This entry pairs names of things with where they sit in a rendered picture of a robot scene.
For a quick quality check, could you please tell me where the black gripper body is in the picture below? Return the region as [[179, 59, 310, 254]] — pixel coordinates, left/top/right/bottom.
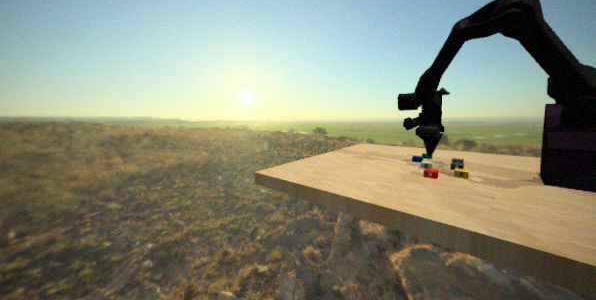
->
[[415, 109, 444, 136]]

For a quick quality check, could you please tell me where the yellow block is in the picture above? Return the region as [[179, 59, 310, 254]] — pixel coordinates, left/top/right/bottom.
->
[[454, 169, 468, 179]]

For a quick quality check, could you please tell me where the red block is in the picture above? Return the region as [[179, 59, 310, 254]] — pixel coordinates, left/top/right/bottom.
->
[[423, 168, 439, 179]]

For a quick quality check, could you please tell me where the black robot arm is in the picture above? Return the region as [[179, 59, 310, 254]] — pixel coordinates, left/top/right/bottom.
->
[[398, 0, 596, 132]]

